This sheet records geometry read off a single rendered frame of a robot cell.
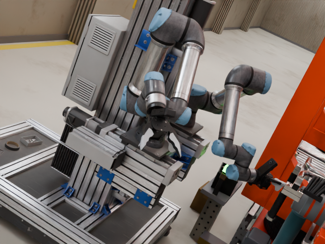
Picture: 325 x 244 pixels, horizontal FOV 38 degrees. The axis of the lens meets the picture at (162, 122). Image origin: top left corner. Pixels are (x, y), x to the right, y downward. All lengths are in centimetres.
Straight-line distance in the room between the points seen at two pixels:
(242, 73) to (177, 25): 50
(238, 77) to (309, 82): 56
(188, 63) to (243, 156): 60
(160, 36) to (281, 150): 117
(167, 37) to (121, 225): 119
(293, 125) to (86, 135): 121
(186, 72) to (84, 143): 65
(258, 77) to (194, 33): 51
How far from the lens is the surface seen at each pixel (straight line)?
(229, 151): 227
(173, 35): 203
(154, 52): 208
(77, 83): 255
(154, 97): 172
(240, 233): 319
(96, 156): 226
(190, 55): 198
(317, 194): 221
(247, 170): 238
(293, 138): 282
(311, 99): 277
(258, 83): 240
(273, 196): 294
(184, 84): 190
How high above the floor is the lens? 170
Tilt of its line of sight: 20 degrees down
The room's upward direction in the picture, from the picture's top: 24 degrees clockwise
